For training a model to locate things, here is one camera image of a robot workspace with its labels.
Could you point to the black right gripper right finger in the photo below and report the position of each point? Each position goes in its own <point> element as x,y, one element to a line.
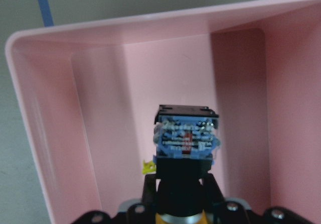
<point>211,190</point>

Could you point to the pink plastic bin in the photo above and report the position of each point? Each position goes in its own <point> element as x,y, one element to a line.
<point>89,92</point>

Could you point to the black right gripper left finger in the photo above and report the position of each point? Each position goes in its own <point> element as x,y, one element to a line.
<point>149,193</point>

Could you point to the yellow push button switch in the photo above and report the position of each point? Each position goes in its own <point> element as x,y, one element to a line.
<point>184,136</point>

